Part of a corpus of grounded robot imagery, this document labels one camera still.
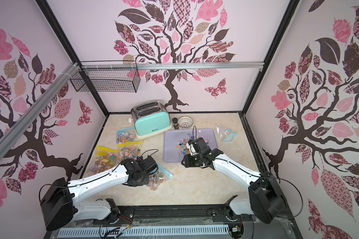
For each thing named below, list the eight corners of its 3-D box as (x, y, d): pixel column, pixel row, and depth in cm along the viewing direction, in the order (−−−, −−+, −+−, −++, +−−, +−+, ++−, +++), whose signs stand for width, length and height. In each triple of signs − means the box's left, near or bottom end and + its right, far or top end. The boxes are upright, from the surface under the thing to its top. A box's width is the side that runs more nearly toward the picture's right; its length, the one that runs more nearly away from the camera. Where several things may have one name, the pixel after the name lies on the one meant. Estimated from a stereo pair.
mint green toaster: (138, 140, 104) (131, 124, 91) (136, 120, 117) (130, 103, 103) (171, 133, 109) (170, 117, 95) (166, 114, 121) (164, 98, 108)
